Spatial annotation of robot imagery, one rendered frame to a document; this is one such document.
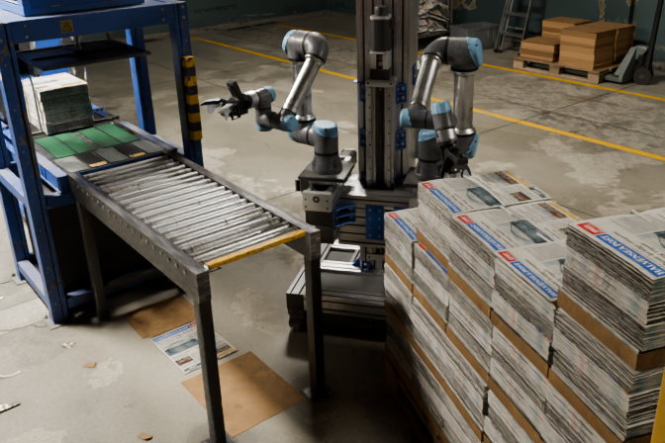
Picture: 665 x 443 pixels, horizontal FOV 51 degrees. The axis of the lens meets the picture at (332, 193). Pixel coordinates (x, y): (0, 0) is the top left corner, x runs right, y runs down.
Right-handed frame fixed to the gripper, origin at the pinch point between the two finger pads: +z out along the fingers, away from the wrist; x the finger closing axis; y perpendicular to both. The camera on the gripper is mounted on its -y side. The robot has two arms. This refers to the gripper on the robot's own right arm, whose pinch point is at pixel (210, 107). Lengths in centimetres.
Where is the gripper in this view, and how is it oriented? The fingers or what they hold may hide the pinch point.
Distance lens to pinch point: 294.2
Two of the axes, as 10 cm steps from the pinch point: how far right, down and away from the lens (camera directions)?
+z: -6.5, 3.1, -6.9
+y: -0.7, 8.8, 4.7
